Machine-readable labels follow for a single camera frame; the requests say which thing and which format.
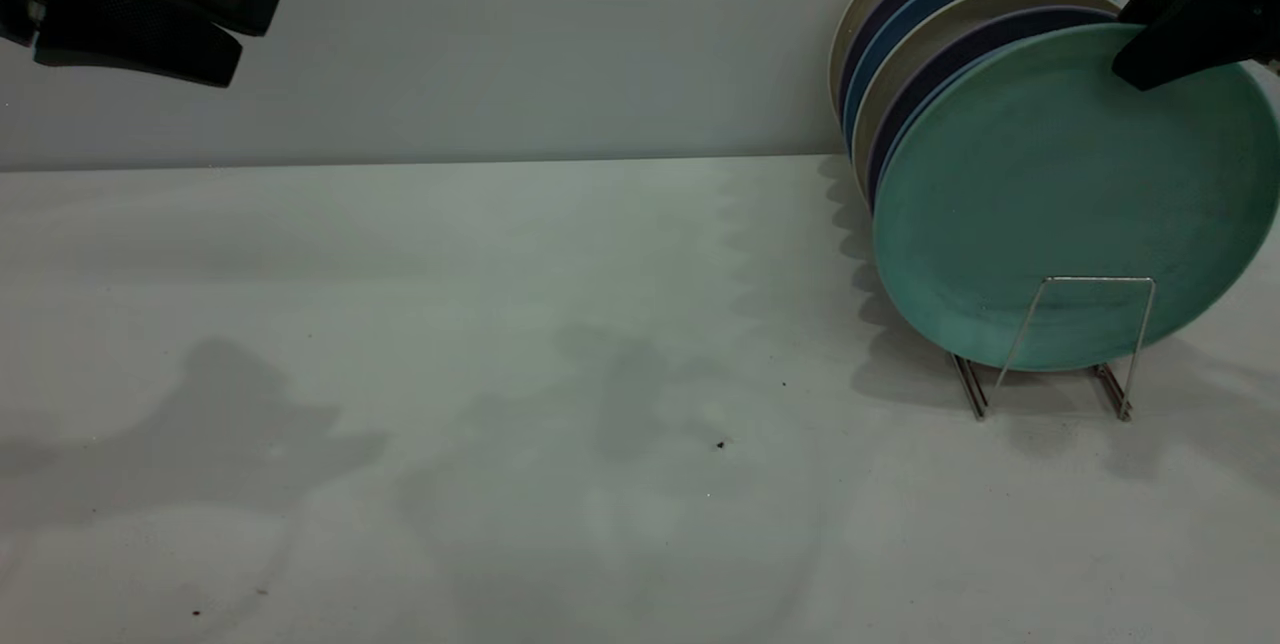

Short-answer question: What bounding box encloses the green round plate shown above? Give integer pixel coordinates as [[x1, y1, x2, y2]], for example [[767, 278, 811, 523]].
[[872, 22, 1280, 373]]

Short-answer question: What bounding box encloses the purple round plate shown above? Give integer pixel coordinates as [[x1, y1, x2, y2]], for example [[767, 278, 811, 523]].
[[866, 6, 1119, 215]]

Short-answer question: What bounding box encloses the blue round plate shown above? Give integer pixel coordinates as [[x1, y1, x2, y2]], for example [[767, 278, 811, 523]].
[[843, 0, 1109, 155]]

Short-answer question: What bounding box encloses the dark navy round plate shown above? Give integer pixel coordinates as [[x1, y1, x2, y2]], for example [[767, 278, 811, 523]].
[[838, 0, 1079, 125]]

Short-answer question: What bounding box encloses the silver wire plate rack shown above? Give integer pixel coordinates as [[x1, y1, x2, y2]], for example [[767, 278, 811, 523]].
[[950, 275, 1159, 423]]

